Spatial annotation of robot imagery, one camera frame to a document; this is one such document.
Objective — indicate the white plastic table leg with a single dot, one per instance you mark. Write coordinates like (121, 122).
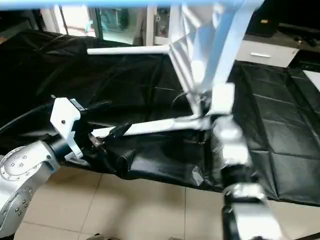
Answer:
(130, 49)
(100, 4)
(160, 126)

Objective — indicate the white plastic table top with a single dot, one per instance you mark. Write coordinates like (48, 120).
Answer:
(205, 55)

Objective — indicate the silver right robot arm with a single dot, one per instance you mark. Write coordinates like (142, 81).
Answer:
(240, 170)

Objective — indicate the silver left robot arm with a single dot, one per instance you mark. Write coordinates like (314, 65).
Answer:
(22, 185)

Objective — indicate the black table mat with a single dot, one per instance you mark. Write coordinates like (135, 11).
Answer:
(110, 85)

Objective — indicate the teal plastic stool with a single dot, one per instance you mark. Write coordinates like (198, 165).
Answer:
(115, 20)

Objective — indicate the white drawer unit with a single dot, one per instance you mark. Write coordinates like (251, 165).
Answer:
(267, 52)

